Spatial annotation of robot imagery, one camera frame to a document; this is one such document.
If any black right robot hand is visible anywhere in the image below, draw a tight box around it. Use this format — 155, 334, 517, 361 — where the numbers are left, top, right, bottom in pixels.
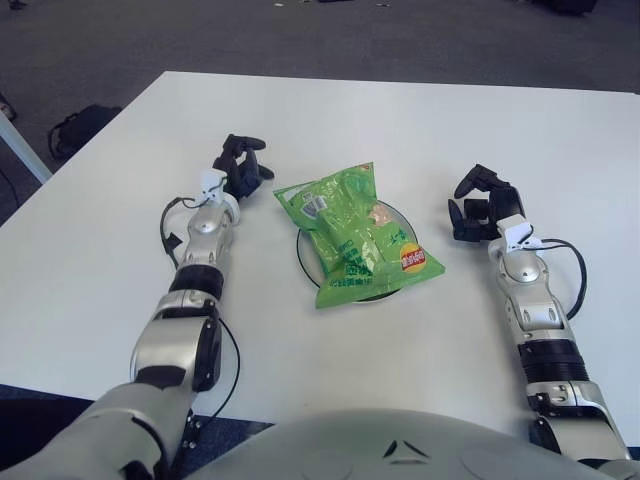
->
447, 163, 526, 244

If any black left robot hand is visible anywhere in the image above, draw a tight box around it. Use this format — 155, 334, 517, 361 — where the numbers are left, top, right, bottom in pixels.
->
211, 133, 276, 201

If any green snack chip bag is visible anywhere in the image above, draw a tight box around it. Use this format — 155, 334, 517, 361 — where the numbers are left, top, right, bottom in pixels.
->
272, 160, 446, 312

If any white plate with black rim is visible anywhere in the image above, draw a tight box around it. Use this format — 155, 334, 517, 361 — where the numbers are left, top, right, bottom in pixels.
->
295, 199, 419, 305

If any black bag on floor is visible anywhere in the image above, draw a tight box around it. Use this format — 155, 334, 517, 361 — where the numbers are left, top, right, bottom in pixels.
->
47, 103, 124, 159

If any dark object on floor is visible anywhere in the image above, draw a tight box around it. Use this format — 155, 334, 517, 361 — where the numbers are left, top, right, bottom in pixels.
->
532, 0, 599, 16

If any grey robot torso shell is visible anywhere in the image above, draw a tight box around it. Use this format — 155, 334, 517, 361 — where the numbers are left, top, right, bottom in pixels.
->
164, 407, 640, 480

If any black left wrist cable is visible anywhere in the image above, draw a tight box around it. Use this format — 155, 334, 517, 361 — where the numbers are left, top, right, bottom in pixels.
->
159, 192, 214, 271

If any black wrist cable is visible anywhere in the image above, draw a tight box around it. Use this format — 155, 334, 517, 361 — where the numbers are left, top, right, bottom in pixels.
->
159, 192, 214, 271
539, 238, 586, 320

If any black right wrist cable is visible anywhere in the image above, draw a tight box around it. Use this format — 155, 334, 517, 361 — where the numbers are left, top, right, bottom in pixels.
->
539, 238, 586, 320

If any thin black elbow cable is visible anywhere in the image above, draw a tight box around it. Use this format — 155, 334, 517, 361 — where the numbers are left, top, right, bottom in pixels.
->
212, 314, 242, 417

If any black metal bracket with screws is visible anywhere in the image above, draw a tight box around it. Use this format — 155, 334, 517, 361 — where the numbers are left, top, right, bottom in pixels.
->
182, 409, 204, 451

